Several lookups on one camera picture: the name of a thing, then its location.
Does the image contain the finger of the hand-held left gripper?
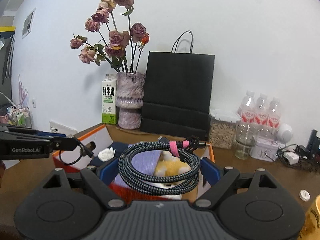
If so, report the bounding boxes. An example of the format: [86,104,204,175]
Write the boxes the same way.
[0,134,80,152]
[0,124,67,138]

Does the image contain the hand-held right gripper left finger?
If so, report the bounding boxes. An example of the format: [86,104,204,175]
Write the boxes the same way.
[42,158,125,208]

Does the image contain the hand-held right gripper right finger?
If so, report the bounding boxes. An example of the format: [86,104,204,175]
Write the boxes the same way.
[194,157,277,208]

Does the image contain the thin black cable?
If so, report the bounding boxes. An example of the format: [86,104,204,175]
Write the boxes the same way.
[58,135,97,165]

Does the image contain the braided grey cable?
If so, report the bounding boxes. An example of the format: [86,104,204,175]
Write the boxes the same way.
[119,135,212,197]

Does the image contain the red cardboard box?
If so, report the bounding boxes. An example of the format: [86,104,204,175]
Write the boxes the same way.
[52,124,215,203]

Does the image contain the wooden desktop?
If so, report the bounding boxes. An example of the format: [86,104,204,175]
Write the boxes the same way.
[0,122,320,240]

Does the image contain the crumpled white tissue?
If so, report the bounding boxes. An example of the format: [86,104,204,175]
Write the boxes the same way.
[98,147,116,161]

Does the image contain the navy pouch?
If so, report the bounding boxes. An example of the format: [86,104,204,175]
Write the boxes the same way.
[90,142,130,168]

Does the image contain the purple knit pouch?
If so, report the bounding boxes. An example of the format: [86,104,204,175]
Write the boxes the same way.
[114,144,163,188]

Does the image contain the rack of small bottles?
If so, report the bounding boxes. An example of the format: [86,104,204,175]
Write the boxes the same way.
[0,102,32,128]

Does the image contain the yellow white plush toy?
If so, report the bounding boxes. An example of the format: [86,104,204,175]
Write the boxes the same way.
[154,150,198,200]

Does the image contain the clear container of pellets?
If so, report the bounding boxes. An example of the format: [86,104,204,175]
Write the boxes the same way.
[209,109,241,150]

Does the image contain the empty glass jar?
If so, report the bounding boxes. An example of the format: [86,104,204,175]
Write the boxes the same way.
[235,121,258,160]

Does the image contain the green white milk carton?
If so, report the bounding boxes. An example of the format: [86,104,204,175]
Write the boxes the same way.
[101,74,118,125]

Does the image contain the clear water bottle red label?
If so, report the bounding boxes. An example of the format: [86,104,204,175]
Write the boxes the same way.
[267,97,282,130]
[237,91,257,130]
[255,93,270,130]

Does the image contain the purple marbled vase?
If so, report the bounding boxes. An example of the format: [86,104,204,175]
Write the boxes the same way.
[115,72,146,130]

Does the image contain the white charger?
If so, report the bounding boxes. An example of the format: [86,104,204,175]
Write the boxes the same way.
[285,151,300,165]

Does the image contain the black paper bag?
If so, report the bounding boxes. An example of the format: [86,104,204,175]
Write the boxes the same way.
[140,31,215,140]

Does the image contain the white flat cap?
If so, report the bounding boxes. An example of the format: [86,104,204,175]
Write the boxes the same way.
[299,189,311,202]

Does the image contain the yellow bear mug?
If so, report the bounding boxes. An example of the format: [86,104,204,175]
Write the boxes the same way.
[297,194,320,240]

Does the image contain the dried pink roses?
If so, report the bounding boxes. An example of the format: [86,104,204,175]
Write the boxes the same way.
[70,0,150,73]

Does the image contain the purple wall decal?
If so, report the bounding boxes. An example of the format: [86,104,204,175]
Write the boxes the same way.
[18,74,30,105]

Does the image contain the white round camera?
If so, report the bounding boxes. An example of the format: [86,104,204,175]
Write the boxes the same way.
[276,123,293,142]

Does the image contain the black wire basket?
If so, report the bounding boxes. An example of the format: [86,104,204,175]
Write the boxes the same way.
[277,129,320,172]

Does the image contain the wall poster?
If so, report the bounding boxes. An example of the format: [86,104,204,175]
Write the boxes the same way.
[22,7,37,39]

